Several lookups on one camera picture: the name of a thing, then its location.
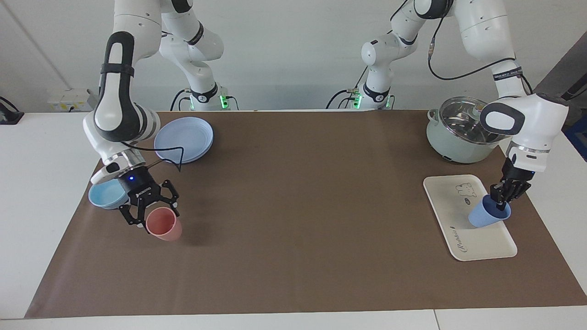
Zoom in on blue ribbed plastic cup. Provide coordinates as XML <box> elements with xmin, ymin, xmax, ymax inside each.
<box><xmin>468</xmin><ymin>195</ymin><xmax>512</xmax><ymax>228</ymax></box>

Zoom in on black desk clamp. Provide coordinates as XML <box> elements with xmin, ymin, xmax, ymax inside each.
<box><xmin>0</xmin><ymin>97</ymin><xmax>24</xmax><ymax>125</ymax></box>

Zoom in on pink plastic cup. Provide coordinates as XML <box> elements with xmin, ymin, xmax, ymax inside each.
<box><xmin>146</xmin><ymin>207</ymin><xmax>183</xmax><ymax>242</ymax></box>

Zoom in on blue crate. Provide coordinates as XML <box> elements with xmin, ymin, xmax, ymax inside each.
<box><xmin>565</xmin><ymin>115</ymin><xmax>587</xmax><ymax>162</ymax></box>

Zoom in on pale blue round plate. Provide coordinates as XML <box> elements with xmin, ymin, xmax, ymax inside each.
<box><xmin>154</xmin><ymin>117</ymin><xmax>215</xmax><ymax>165</ymax></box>

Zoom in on light blue bowl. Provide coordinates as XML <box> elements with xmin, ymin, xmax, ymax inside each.
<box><xmin>88</xmin><ymin>179</ymin><xmax>130</xmax><ymax>210</ymax></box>

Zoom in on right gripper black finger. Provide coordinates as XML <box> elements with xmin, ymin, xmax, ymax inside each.
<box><xmin>160</xmin><ymin>180</ymin><xmax>179</xmax><ymax>216</ymax></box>
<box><xmin>120</xmin><ymin>204</ymin><xmax>145</xmax><ymax>228</ymax></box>

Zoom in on black base cable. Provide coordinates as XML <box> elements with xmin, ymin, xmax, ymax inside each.
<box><xmin>326</xmin><ymin>89</ymin><xmax>357</xmax><ymax>110</ymax></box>
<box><xmin>171</xmin><ymin>89</ymin><xmax>191</xmax><ymax>111</ymax></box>

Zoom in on cream rabbit print tray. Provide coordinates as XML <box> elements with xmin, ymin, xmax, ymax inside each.
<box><xmin>423</xmin><ymin>174</ymin><xmax>518</xmax><ymax>262</ymax></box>

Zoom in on pale green electric pot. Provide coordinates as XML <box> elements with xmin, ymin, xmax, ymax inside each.
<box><xmin>426</xmin><ymin>97</ymin><xmax>507</xmax><ymax>165</ymax></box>

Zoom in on brown paper table mat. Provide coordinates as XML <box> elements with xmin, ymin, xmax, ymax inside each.
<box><xmin>25</xmin><ymin>110</ymin><xmax>587</xmax><ymax>319</ymax></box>

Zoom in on white wall socket box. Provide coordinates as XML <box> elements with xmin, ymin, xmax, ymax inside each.
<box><xmin>48</xmin><ymin>88</ymin><xmax>99</xmax><ymax>112</ymax></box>

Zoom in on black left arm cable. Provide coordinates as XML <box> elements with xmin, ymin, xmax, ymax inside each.
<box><xmin>390</xmin><ymin>0</ymin><xmax>532</xmax><ymax>94</ymax></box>

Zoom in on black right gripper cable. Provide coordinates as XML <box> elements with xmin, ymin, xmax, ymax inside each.
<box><xmin>122</xmin><ymin>142</ymin><xmax>185</xmax><ymax>172</ymax></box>

